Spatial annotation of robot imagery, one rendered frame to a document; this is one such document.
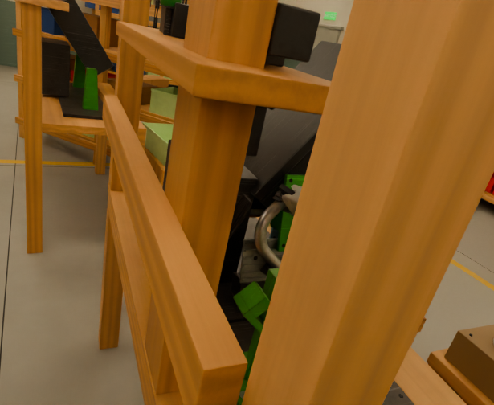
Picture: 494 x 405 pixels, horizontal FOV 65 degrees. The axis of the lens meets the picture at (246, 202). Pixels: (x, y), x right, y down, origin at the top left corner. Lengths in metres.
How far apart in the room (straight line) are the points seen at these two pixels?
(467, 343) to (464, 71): 1.09
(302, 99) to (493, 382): 0.96
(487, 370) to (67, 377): 1.68
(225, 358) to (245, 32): 0.42
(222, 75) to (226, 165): 0.18
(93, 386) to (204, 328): 1.64
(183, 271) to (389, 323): 0.30
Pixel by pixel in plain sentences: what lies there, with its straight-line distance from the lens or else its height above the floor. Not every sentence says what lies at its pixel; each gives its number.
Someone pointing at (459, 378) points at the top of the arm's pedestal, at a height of 0.85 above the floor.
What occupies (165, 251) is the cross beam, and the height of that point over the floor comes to 1.28.
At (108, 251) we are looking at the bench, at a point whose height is 0.58.
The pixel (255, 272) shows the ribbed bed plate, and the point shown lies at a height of 1.01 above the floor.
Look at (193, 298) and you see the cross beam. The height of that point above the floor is 1.27.
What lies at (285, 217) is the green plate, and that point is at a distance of 1.04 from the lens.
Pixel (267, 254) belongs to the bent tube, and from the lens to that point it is 1.01.
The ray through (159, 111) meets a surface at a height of 0.76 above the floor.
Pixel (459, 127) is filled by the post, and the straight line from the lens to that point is 0.27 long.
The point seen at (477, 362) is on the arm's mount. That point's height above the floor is 0.91.
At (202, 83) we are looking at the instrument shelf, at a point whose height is 1.52.
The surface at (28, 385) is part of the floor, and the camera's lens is 2.12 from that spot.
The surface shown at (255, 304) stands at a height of 1.13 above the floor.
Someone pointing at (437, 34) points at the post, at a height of 1.60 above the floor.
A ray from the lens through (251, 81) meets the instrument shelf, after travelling 0.50.
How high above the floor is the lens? 1.58
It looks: 23 degrees down
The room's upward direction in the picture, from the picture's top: 13 degrees clockwise
